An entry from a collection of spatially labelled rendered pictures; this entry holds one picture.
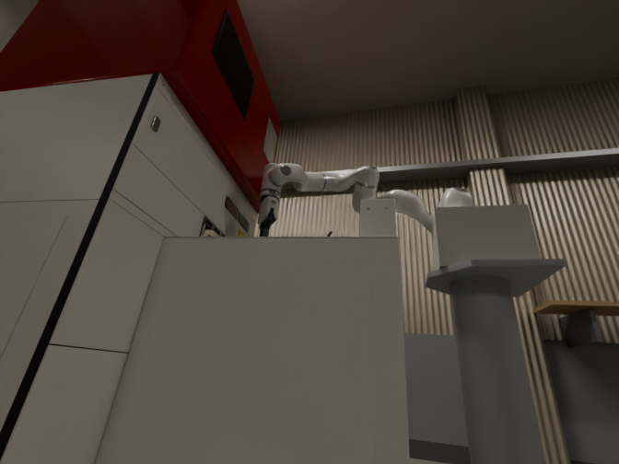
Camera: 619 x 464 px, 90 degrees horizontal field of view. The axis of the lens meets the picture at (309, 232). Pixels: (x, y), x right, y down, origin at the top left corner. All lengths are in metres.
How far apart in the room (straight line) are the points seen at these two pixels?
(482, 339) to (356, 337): 0.40
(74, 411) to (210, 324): 0.28
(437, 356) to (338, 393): 2.30
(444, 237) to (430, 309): 2.05
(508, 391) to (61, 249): 1.06
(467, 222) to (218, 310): 0.75
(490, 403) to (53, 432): 0.92
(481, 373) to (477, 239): 0.36
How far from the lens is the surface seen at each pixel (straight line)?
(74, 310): 0.76
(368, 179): 1.44
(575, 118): 4.36
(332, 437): 0.70
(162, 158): 0.96
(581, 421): 3.19
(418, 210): 1.41
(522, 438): 0.98
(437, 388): 2.94
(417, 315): 2.99
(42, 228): 0.88
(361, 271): 0.72
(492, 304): 0.99
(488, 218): 1.06
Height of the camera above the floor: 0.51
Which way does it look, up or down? 25 degrees up
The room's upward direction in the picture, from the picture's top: 5 degrees clockwise
